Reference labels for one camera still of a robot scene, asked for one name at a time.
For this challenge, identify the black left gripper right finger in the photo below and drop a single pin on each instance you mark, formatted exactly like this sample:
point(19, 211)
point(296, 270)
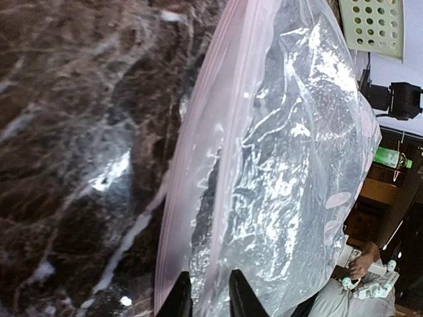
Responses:
point(242, 300)

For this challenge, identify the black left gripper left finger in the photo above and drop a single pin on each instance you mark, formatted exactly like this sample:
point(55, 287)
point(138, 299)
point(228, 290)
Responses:
point(179, 301)

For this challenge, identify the clear zip top bag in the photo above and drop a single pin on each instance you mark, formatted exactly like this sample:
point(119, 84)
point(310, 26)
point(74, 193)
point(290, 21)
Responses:
point(273, 151)

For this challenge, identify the operator hand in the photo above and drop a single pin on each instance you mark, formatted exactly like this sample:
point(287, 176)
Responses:
point(358, 269)

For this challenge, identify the green plastic bottle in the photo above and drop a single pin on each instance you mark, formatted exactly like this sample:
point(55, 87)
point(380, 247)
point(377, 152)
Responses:
point(392, 159)

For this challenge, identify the green perforated plastic basket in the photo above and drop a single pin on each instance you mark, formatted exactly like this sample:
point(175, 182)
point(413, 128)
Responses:
point(374, 26)

